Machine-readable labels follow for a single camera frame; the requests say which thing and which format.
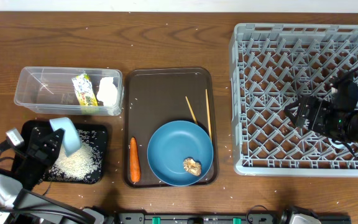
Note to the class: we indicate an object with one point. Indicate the grey dishwasher rack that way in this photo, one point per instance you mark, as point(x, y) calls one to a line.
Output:
point(271, 66)

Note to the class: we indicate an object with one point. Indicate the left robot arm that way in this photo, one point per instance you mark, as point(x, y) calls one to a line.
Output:
point(18, 203)

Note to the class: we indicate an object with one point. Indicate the right wooden chopstick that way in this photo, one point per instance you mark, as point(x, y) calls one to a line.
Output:
point(208, 115)

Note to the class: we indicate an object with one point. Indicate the blue plate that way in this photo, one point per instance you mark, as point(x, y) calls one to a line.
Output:
point(174, 142)

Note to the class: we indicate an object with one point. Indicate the orange carrot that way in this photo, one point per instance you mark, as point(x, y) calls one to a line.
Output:
point(134, 161)

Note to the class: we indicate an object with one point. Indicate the light blue cup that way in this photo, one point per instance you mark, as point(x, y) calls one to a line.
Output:
point(337, 144)

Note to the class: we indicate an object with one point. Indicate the black plastic tray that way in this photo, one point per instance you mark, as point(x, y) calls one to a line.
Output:
point(95, 155)

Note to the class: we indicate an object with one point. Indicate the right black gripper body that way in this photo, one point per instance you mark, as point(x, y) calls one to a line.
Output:
point(326, 121)

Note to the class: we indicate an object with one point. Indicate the pile of white rice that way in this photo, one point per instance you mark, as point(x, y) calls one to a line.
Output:
point(76, 161)

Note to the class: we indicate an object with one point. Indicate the clear plastic bin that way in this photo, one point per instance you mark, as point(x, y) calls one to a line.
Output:
point(50, 90)

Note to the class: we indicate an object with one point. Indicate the brown food scrap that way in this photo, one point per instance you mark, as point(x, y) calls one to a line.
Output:
point(192, 167)

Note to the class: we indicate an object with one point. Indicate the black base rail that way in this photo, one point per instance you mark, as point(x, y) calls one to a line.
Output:
point(140, 218)

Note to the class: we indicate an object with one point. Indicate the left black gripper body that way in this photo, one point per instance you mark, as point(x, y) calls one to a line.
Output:
point(32, 173)

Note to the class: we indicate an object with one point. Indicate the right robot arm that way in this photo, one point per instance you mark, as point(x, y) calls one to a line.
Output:
point(346, 99)

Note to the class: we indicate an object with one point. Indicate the brown serving tray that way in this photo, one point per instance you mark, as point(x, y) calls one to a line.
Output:
point(155, 97)

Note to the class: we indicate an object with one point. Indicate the light blue rice bowl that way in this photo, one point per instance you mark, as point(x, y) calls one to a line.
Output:
point(71, 140)

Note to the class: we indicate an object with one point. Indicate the wooden chopstick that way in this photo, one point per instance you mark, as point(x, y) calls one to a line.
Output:
point(191, 110)
point(208, 115)

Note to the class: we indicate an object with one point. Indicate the left wooden chopstick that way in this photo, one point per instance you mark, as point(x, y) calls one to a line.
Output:
point(191, 110)

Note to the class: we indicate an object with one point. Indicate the white napkin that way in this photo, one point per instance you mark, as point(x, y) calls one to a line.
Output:
point(107, 92)

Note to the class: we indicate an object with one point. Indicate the green yellow snack wrapper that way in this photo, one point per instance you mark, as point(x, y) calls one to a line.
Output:
point(84, 90)

